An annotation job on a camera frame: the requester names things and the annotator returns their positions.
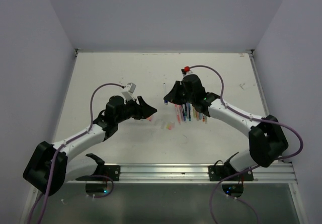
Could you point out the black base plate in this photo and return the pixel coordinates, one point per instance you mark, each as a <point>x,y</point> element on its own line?
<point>219,172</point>
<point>111,171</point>

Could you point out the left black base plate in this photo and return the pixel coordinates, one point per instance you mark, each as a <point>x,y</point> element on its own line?
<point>111,171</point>

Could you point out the aluminium front rail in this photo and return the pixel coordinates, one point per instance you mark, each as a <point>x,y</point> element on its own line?
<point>180,173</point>

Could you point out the yellow highlighter pen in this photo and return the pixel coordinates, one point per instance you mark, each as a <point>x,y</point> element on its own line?
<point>195,113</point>

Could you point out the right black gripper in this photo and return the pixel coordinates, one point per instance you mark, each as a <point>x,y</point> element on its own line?
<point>172,96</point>

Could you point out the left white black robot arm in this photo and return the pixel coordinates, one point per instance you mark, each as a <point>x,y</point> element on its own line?
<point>47,167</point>

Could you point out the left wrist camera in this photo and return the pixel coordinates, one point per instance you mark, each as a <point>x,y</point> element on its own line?
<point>128,92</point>

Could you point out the purple pen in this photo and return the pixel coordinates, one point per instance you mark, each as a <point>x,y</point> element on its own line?
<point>189,111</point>

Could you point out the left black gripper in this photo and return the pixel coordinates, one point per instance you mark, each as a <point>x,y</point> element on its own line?
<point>144,111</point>

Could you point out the blue capped white pen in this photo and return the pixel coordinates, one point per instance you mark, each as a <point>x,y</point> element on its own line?
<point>165,93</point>

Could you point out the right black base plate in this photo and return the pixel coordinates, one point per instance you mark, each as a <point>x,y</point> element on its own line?
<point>219,172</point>

